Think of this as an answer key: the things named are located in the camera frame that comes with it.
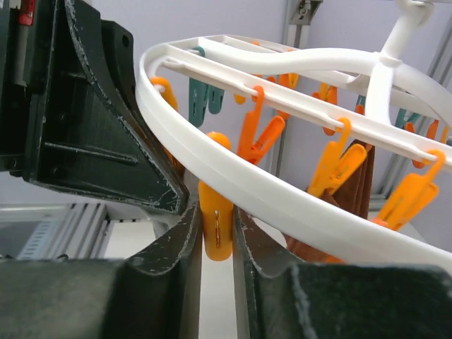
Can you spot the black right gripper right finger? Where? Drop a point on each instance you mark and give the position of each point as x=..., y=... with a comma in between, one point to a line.
x=278, y=295

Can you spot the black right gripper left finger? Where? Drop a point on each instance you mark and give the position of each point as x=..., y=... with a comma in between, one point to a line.
x=153, y=294

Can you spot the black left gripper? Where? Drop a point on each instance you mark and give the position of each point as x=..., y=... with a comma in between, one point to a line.
x=85, y=135

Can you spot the orange clothespin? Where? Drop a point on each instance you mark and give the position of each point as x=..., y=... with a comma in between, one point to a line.
x=336, y=164
x=253, y=149
x=413, y=194
x=217, y=214

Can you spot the white round clip hanger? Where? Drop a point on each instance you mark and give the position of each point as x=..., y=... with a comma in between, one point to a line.
x=236, y=65

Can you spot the teal clothespin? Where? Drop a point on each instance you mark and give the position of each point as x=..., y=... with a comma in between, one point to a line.
x=202, y=97

